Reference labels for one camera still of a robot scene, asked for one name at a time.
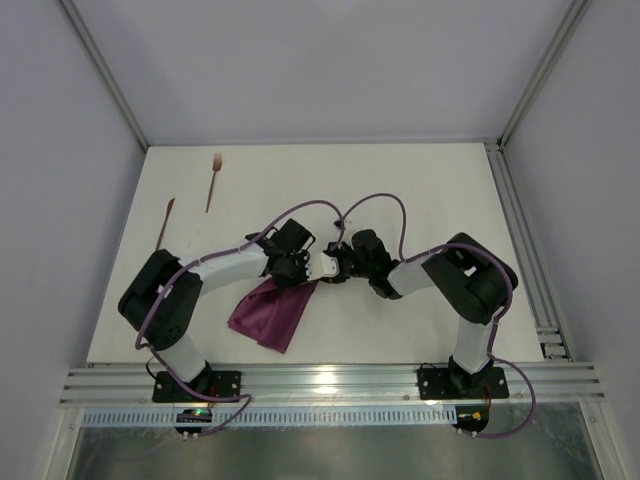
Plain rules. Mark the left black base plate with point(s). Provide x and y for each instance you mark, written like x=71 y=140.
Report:
x=216 y=384

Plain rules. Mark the front aluminium rail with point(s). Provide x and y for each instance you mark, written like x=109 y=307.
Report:
x=326 y=384

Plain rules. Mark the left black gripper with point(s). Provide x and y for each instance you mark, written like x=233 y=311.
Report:
x=289 y=267

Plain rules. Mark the aluminium rail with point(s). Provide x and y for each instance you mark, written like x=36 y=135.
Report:
x=545 y=312
x=326 y=384

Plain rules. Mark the grey slotted cable duct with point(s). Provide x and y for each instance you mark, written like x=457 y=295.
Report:
x=254 y=416

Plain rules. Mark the corner aluminium post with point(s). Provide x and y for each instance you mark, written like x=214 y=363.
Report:
x=559 y=41
x=98 y=62

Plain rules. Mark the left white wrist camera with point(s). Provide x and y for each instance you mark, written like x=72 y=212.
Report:
x=320 y=265

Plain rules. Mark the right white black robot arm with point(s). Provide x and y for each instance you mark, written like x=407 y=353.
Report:
x=477 y=284

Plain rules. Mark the right side aluminium rail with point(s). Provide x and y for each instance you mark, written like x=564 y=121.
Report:
x=545 y=312

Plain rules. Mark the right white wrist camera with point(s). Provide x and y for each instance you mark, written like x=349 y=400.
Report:
x=345 y=230

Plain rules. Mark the right corner aluminium post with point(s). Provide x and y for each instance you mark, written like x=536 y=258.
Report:
x=559 y=41

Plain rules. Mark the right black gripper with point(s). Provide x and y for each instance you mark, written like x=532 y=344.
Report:
x=344 y=260

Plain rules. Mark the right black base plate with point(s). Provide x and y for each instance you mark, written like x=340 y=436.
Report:
x=446 y=383

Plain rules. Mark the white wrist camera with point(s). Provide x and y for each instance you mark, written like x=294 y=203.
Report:
x=320 y=265
x=345 y=230

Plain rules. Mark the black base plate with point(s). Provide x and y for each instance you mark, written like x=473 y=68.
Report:
x=216 y=384
x=446 y=383

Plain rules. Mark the left corner aluminium post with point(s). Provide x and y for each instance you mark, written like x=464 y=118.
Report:
x=98 y=62

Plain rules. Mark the purple satin napkin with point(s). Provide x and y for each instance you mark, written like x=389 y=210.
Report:
x=270 y=315

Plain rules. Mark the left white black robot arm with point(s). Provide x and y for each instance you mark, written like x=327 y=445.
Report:
x=161 y=300

